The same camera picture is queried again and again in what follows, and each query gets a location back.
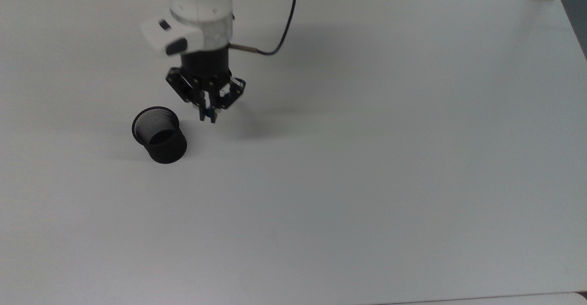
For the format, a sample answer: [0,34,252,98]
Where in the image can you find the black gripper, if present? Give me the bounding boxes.
[165,46,247,124]

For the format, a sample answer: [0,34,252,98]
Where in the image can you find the black mesh pen cup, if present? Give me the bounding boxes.
[132,107,188,164]

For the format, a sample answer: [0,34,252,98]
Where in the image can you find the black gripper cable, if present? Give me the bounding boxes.
[228,0,298,56]

